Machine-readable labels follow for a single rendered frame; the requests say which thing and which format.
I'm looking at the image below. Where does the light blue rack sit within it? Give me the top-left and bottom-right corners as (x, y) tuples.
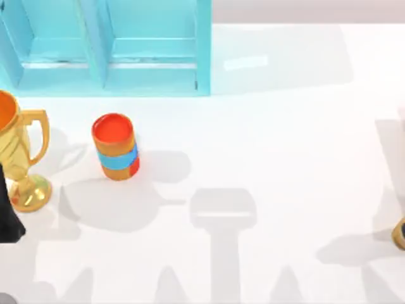
(0, 0), (212, 98)

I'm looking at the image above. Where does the gold and black round object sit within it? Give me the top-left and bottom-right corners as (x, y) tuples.
(391, 217), (405, 251)

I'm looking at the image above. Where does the gold trophy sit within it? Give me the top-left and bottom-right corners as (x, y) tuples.
(0, 90), (53, 213)

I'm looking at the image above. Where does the orange and blue can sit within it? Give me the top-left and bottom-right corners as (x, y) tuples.
(91, 113), (140, 182)

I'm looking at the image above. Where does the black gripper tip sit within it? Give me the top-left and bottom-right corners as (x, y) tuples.
(0, 163), (27, 244)

